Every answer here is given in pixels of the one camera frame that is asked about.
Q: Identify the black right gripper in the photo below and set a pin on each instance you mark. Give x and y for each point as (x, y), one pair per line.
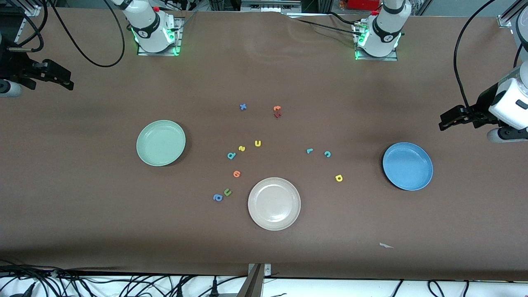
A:
(12, 65)

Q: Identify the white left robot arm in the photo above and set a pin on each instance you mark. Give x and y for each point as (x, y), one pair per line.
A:
(385, 33)

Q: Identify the white paper scrap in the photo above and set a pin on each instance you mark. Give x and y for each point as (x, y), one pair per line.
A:
(385, 246)

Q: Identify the red box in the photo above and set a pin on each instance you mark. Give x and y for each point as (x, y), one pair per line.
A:
(363, 4)

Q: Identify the beige plate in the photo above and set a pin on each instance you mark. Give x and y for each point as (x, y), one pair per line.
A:
(274, 203)

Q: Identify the blue plate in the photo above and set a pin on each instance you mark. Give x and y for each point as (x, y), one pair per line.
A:
(407, 166)

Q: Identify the grey metal table bracket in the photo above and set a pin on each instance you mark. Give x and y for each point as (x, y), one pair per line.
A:
(253, 280)

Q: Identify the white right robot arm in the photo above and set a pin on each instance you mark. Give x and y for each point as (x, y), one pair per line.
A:
(150, 29)

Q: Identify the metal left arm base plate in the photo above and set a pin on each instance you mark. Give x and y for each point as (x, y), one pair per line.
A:
(377, 59)

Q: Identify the aluminium frame rail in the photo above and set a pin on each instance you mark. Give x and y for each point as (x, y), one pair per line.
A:
(31, 9)
(509, 16)

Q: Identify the light green plate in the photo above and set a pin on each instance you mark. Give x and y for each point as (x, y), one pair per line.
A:
(161, 143)

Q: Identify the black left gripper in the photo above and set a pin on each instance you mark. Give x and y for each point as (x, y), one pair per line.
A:
(481, 106)

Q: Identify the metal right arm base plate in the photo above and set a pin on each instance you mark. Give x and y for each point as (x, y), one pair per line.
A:
(159, 53)

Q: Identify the grey metal box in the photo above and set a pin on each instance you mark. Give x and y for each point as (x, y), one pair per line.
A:
(270, 5)

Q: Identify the blue foam letter a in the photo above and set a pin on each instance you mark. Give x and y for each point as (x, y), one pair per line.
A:
(221, 196)

